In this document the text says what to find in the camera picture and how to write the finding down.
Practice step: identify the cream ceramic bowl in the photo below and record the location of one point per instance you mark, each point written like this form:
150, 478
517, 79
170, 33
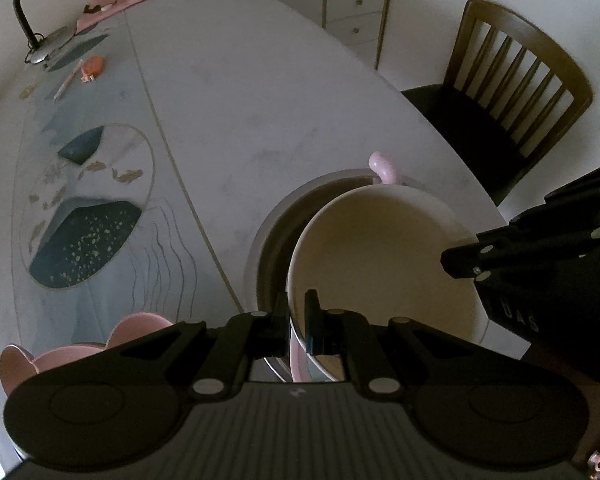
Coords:
380, 260

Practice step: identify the pink bear-shaped plate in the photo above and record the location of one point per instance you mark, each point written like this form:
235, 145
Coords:
80, 350

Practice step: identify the person's right hand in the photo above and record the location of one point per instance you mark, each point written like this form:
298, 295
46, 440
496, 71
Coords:
599, 464

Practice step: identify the pink pot with steel interior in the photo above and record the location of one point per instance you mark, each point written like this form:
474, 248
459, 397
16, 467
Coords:
280, 240

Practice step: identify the white drawer cabinet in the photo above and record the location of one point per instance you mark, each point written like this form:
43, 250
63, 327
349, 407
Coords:
355, 5

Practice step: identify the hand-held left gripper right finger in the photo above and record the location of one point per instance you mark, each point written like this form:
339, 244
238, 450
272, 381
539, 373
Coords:
311, 317

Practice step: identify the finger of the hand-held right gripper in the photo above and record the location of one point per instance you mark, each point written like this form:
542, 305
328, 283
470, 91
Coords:
472, 260
580, 190

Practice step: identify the gooseneck desk lamp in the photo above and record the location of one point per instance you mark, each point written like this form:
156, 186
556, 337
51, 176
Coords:
40, 47

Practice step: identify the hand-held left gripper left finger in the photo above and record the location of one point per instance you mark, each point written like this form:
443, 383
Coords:
280, 317

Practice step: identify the wooden slat-back chair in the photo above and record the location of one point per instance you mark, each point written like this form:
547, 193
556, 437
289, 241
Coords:
505, 95

